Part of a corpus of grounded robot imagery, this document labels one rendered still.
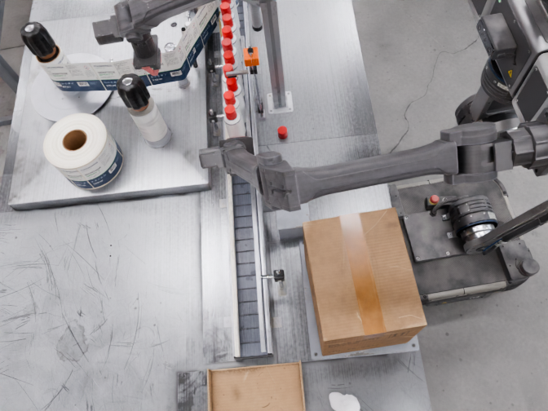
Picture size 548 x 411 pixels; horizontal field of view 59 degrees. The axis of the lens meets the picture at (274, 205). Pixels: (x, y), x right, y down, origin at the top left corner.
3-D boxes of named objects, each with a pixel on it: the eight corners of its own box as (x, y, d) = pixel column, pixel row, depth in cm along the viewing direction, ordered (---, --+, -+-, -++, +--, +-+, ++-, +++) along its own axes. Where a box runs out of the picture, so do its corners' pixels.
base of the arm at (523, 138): (544, 177, 94) (574, 144, 83) (502, 183, 94) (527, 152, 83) (528, 139, 98) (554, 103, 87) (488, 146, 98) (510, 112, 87)
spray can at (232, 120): (230, 140, 164) (219, 103, 145) (245, 136, 164) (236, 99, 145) (233, 153, 161) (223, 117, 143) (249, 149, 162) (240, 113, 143)
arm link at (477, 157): (521, 167, 89) (520, 139, 88) (466, 177, 89) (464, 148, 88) (497, 158, 98) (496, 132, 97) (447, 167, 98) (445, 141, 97)
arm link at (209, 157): (241, 174, 132) (236, 143, 130) (200, 182, 132) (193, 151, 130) (244, 166, 143) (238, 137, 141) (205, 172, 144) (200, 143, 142)
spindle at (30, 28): (60, 77, 179) (17, 19, 153) (85, 74, 179) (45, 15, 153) (58, 97, 175) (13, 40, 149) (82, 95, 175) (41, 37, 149)
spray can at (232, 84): (233, 112, 168) (223, 73, 149) (249, 112, 168) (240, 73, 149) (232, 125, 166) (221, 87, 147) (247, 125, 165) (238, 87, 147)
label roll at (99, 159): (65, 143, 168) (44, 119, 155) (122, 132, 168) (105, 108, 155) (64, 194, 160) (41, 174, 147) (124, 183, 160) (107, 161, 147)
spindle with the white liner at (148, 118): (145, 126, 168) (112, 70, 141) (170, 124, 168) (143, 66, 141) (144, 149, 165) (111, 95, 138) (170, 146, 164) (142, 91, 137)
